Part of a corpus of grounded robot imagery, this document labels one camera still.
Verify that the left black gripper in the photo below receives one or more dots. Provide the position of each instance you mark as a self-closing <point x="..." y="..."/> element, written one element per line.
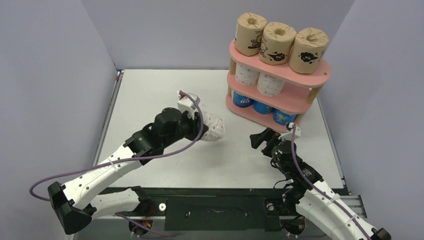
<point x="195" y="125"/>

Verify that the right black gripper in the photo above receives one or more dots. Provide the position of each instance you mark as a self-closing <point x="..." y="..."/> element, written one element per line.
<point x="268" y="143"/>

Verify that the floral paper roll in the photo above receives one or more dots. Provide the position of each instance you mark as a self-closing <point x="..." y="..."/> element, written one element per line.
<point x="214" y="127"/>
<point x="269" y="86"/>

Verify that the pink three-tier shelf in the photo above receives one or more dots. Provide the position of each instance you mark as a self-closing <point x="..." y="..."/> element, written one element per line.
<point x="296" y="97"/>

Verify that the brown roll cartoon print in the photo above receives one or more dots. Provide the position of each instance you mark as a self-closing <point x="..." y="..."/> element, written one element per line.
<point x="276" y="44"/>

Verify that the brown roll black print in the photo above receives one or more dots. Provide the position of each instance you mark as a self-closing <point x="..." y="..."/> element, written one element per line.
<point x="308" y="48"/>

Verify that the brown roll with barcode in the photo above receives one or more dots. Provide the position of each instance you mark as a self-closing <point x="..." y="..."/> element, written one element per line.
<point x="249" y="32"/>

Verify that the blue paper roll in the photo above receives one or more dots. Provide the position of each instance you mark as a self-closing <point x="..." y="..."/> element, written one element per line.
<point x="241" y="101"/>

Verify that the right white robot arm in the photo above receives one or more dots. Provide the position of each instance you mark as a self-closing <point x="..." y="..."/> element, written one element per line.
<point x="310" y="195"/>

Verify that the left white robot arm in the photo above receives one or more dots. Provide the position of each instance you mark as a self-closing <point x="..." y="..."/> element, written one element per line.
<point x="89" y="196"/>

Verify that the floral roll on shelf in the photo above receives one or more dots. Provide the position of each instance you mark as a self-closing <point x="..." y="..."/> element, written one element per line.
<point x="245" y="75"/>

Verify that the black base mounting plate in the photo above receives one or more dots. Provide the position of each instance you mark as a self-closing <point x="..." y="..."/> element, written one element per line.
<point x="218" y="209"/>

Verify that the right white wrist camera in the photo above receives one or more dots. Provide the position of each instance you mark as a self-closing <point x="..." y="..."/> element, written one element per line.
<point x="293" y="132"/>

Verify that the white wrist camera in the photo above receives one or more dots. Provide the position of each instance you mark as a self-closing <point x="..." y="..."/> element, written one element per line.
<point x="184" y="104"/>
<point x="293" y="132"/>

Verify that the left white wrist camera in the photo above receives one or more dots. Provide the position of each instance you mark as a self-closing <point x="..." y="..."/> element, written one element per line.
<point x="184" y="104"/>

